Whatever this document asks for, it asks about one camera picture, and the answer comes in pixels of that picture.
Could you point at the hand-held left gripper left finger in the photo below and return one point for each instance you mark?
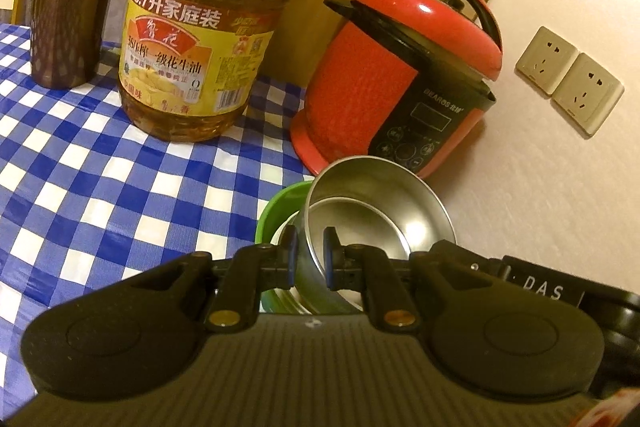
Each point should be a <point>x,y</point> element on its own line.
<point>291,257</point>

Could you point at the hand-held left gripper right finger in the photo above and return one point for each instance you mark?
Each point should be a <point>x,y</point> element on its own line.
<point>330,259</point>

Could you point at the green plastic bowl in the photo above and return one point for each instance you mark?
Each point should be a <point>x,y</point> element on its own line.
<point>272,217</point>

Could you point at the stainless steel bowl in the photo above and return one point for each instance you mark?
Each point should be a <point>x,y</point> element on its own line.
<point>390,197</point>

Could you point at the reddish cloth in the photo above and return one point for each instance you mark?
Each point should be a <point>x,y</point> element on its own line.
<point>620,409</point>

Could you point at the red electric rice cooker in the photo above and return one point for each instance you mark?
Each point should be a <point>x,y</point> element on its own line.
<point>375,72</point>

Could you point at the blue white checkered tablecloth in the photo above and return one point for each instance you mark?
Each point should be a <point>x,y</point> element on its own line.
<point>100,182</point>

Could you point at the large cooking oil bottle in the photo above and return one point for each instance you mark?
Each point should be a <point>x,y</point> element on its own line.
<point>200,32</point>

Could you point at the brown metal canister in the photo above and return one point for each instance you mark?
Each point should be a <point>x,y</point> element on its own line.
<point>70,17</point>

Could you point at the beige wall socket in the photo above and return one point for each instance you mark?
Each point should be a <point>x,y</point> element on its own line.
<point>547,59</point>
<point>587,94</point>

